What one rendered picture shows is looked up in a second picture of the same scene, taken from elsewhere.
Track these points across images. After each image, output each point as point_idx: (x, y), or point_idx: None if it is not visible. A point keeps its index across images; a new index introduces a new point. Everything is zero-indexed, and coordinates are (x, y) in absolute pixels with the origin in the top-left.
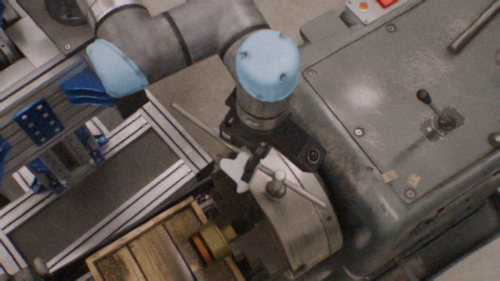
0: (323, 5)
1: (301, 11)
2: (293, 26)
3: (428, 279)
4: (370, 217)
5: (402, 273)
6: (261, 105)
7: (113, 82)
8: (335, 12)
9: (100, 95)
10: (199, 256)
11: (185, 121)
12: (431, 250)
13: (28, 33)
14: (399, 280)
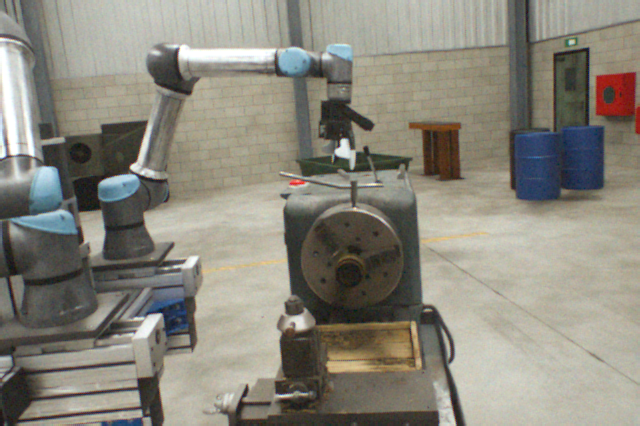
0: (195, 402)
1: (183, 413)
2: (186, 422)
3: (444, 345)
4: (399, 200)
5: (431, 363)
6: (348, 66)
7: (303, 53)
8: (208, 399)
9: (177, 314)
10: (354, 264)
11: None
12: (426, 349)
13: None
14: (435, 365)
